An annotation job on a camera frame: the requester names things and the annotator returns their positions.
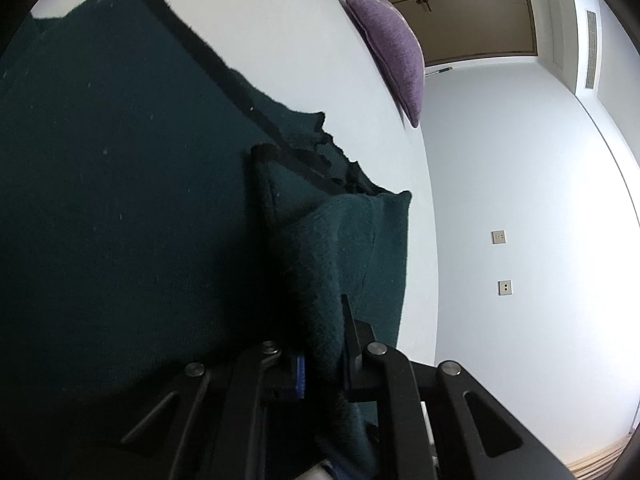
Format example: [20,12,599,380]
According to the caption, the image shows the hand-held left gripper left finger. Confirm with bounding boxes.
[85,340,307,480]

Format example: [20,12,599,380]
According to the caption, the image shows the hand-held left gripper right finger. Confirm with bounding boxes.
[341,294,577,480]

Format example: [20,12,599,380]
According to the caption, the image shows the dark green sweater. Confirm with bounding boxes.
[0,0,413,480]

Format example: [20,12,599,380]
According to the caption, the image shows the purple cushion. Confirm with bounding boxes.
[345,0,426,128]

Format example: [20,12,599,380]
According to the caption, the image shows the brown door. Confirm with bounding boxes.
[387,0,540,68]

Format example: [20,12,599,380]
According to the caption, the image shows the white air vent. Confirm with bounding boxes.
[584,9,599,90]

